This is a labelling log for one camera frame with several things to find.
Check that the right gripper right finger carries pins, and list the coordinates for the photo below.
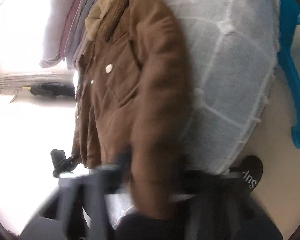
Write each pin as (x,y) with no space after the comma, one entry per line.
(217,207)

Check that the blue plastic stool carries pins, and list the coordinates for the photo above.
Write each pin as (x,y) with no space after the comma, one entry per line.
(289,19)

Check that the brown coat with fleece collar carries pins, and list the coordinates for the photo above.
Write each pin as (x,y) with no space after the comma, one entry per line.
(134,89)

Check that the large grey pillow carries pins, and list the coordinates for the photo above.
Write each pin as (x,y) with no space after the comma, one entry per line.
(59,10)

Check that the dark clothes hanging on wall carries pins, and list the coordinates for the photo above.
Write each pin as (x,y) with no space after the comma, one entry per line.
(52,90)

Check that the black slipper with white text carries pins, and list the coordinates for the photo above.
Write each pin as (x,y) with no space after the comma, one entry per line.
(251,170)

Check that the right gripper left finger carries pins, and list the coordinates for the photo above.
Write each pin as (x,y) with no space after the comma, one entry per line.
(77,210)

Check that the stack of folded quilts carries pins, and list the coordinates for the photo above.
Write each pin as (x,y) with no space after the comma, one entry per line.
(74,30)

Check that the grey checked bed cover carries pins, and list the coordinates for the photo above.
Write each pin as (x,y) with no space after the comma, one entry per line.
(233,46)

